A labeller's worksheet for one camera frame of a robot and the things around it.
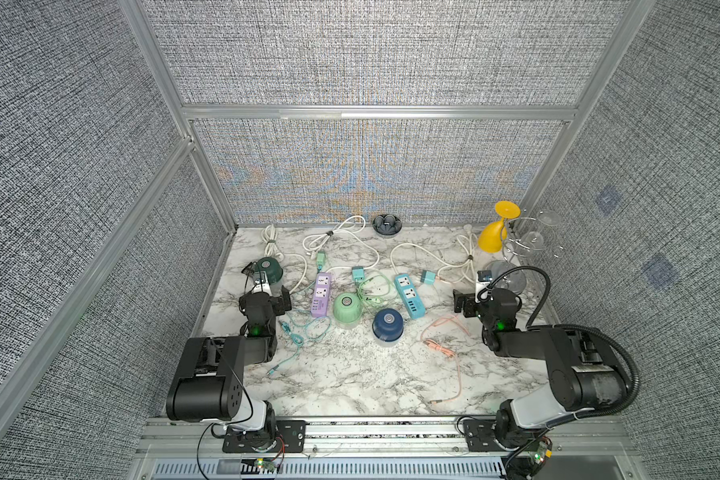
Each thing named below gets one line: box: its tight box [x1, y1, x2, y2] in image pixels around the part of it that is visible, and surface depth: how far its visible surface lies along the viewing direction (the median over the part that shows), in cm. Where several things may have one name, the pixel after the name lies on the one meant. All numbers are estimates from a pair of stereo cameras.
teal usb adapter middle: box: [351, 266, 366, 281], surface depth 105 cm
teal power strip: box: [394, 273, 427, 320], surface depth 99 cm
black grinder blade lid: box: [372, 214, 403, 237], surface depth 119 cm
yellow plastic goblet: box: [478, 200, 521, 253], surface depth 94 cm
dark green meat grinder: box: [257, 257, 284, 285], surface depth 97 cm
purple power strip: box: [311, 272, 332, 317], surface depth 99 cm
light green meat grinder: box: [333, 292, 362, 329], surface depth 87 cm
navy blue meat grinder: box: [372, 308, 405, 346], surface depth 85 cm
